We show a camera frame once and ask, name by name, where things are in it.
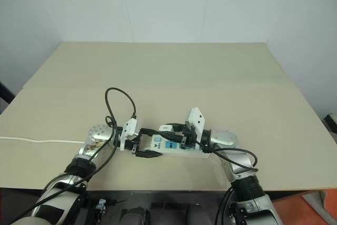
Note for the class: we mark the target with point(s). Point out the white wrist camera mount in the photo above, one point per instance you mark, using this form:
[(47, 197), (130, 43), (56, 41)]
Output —
[(130, 130), (196, 118)]

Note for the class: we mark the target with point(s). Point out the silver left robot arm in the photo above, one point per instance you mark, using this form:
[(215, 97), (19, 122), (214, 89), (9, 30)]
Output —
[(56, 198)]

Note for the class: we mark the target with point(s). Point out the white power strip blue labels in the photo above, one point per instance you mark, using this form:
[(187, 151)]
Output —
[(171, 146)]

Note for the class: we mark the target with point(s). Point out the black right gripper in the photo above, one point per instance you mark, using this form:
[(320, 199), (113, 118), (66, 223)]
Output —
[(188, 138)]

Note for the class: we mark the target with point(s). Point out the dark blue background object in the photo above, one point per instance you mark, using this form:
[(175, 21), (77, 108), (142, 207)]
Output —
[(5, 92)]

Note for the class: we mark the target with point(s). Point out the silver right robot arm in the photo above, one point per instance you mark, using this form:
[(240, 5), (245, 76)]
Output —
[(227, 138)]

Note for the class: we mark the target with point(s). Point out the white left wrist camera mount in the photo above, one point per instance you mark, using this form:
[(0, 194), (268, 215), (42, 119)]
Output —
[(130, 130)]

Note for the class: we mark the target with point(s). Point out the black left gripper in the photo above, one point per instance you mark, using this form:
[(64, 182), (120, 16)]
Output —
[(133, 146)]

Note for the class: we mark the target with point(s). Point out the small metal bracket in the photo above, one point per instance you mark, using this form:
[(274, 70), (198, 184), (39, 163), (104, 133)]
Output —
[(100, 204)]

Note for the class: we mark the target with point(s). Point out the grey black background object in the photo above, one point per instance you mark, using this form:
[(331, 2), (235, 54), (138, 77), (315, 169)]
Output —
[(331, 122)]

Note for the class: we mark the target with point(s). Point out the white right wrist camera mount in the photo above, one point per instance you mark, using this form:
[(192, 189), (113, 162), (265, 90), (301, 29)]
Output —
[(196, 118)]

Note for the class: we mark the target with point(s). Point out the white charger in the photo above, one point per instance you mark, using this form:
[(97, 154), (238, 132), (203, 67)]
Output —
[(165, 128)]

